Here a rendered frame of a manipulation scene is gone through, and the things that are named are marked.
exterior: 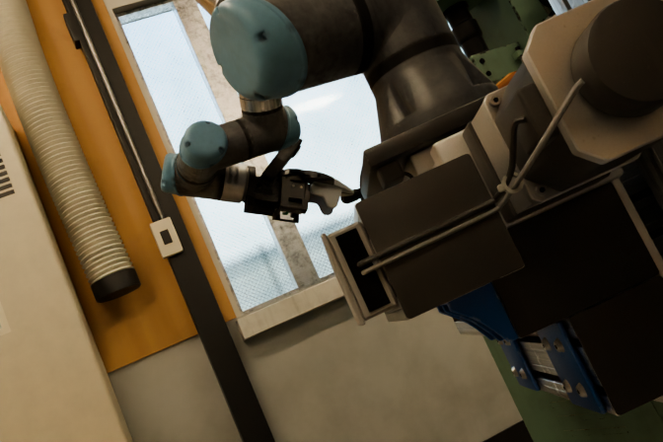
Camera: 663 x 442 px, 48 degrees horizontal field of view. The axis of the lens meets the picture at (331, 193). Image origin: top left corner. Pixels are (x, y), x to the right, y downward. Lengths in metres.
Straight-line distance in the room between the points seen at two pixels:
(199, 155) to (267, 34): 0.49
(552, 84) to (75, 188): 2.28
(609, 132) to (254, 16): 0.46
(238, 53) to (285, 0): 0.08
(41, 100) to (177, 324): 0.90
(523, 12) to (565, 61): 1.26
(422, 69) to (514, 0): 0.88
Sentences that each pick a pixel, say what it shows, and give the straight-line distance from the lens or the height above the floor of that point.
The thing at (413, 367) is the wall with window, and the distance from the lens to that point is 2.82.
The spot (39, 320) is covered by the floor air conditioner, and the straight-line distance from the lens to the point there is 2.42.
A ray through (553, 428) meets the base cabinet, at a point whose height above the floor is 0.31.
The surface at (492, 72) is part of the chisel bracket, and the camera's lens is 1.62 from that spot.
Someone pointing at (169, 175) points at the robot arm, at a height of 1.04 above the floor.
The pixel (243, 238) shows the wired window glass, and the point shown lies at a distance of 2.83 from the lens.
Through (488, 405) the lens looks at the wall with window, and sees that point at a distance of 2.92.
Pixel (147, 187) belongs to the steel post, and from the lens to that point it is 2.69.
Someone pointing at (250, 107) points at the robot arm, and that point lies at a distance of 1.29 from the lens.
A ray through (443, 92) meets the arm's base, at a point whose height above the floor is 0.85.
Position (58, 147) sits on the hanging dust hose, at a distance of 2.67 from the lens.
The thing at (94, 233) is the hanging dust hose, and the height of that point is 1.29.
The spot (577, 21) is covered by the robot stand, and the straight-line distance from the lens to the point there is 0.45.
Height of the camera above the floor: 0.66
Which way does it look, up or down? 10 degrees up
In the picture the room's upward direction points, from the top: 25 degrees counter-clockwise
